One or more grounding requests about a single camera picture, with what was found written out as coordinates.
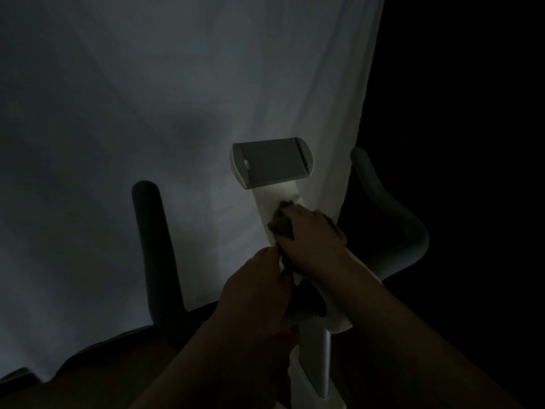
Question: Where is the person's right hand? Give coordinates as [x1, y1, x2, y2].
[275, 203, 357, 290]

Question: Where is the white exercise bike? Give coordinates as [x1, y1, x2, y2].
[131, 137, 430, 409]

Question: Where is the white hanging sheet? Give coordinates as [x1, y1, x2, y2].
[0, 0, 386, 382]

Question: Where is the person's left hand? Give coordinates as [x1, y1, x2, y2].
[208, 245, 295, 341]

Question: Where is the person's right forearm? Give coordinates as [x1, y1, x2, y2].
[323, 255, 525, 409]

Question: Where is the person's left forearm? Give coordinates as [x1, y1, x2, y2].
[132, 319, 295, 409]

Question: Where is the grey white tablet holder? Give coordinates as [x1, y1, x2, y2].
[229, 137, 315, 190]

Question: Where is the grey cleaning cloth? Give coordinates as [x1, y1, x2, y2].
[267, 199, 348, 320]

